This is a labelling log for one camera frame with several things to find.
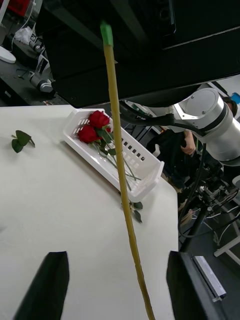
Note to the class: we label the red crate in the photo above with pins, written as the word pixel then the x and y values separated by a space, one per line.
pixel 18 6

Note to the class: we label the aluminium profile rail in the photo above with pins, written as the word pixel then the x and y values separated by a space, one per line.
pixel 210 280

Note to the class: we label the dark desk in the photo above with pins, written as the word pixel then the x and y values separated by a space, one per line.
pixel 15 85

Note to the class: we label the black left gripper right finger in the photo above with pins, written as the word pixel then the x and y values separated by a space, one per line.
pixel 187 292

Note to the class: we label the white plastic bag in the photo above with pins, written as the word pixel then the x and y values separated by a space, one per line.
pixel 23 33

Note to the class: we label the person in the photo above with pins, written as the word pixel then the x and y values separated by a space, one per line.
pixel 170 155

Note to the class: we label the shallow white box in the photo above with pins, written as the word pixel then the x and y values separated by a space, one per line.
pixel 95 162

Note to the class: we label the pale blue artificial flower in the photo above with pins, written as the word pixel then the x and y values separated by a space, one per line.
pixel 119 150

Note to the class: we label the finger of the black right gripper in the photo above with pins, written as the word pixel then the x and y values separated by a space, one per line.
pixel 75 17

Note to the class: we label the grey background robot arm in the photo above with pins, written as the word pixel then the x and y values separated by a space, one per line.
pixel 43 86

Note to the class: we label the loose green leaf twig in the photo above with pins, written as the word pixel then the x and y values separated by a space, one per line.
pixel 22 137
pixel 138 205

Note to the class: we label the black tripod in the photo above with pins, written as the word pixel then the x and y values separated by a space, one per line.
pixel 195 230

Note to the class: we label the white round base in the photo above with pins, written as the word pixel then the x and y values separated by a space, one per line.
pixel 6 56

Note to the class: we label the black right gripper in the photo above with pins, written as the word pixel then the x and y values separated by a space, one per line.
pixel 150 62

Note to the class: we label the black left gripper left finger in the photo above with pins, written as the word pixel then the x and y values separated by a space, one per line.
pixel 45 292

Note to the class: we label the red artificial rose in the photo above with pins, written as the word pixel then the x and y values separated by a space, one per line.
pixel 98 118
pixel 87 133

